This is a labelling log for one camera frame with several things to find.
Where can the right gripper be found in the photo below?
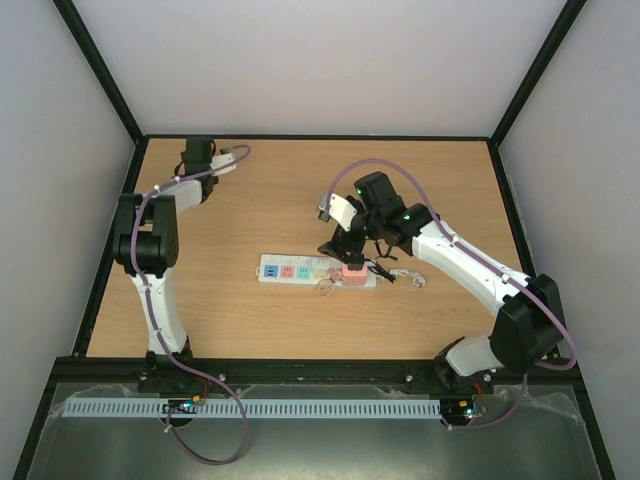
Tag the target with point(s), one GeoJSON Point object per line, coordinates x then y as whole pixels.
{"type": "Point", "coordinates": [345, 242]}

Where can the black power adapter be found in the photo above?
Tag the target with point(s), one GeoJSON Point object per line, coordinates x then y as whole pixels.
{"type": "Point", "coordinates": [356, 262]}

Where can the white usb charger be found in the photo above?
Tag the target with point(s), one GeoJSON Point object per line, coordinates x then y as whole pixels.
{"type": "Point", "coordinates": [320, 265]}

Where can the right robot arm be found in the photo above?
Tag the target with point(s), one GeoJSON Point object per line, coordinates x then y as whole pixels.
{"type": "Point", "coordinates": [529, 320]}

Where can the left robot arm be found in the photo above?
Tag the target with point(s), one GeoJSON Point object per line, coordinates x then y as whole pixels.
{"type": "Point", "coordinates": [146, 242]}

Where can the pink cube socket adapter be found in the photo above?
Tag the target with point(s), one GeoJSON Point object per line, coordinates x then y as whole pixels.
{"type": "Point", "coordinates": [353, 278]}

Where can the white power strip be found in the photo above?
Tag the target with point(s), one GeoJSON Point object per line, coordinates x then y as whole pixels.
{"type": "Point", "coordinates": [296, 270]}

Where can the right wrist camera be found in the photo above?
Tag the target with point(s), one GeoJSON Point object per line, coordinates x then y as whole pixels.
{"type": "Point", "coordinates": [337, 208]}

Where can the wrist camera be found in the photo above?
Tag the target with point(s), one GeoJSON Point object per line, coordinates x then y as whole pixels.
{"type": "Point", "coordinates": [225, 161]}
{"type": "Point", "coordinates": [337, 208]}

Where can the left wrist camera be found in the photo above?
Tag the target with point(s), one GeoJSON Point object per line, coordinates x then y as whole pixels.
{"type": "Point", "coordinates": [225, 161]}

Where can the black mounting rail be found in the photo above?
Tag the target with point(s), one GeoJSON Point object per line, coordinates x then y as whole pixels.
{"type": "Point", "coordinates": [412, 377]}

